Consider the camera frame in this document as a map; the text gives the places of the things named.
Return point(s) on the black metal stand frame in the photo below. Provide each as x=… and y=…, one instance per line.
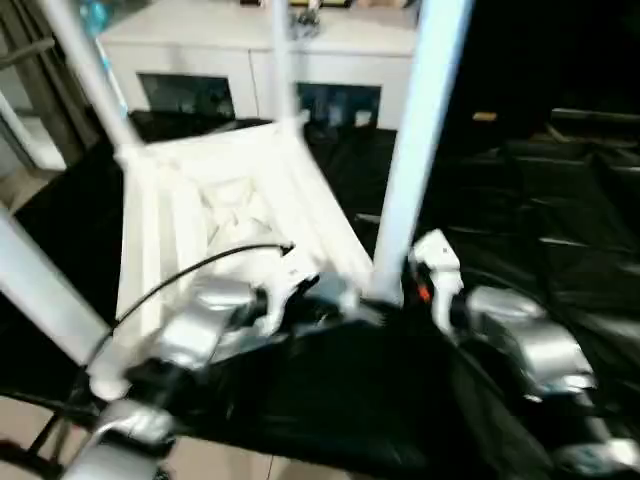
x=35, y=445

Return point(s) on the grey brown curtain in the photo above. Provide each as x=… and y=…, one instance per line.
x=50, y=100

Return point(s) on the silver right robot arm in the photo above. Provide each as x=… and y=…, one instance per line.
x=540, y=345

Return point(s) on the white cup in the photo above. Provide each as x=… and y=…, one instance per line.
x=362, y=119

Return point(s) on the white sideboard cabinet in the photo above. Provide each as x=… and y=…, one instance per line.
x=200, y=55

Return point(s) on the white round pipe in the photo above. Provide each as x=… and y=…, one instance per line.
x=25, y=135

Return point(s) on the small yellow label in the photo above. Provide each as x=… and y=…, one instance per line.
x=485, y=116

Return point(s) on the white plastic table top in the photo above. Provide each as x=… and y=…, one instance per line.
x=225, y=200

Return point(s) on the clear bag of dark items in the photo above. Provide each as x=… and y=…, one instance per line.
x=307, y=24

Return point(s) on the black plastic mat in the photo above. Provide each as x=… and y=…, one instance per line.
x=375, y=390

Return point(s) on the grey flat bar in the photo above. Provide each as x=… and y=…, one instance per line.
x=595, y=114

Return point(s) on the grey metal pole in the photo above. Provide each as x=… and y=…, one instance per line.
x=25, y=55

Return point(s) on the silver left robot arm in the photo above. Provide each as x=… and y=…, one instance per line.
x=215, y=300

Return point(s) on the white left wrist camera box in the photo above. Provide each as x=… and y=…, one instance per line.
x=285, y=280

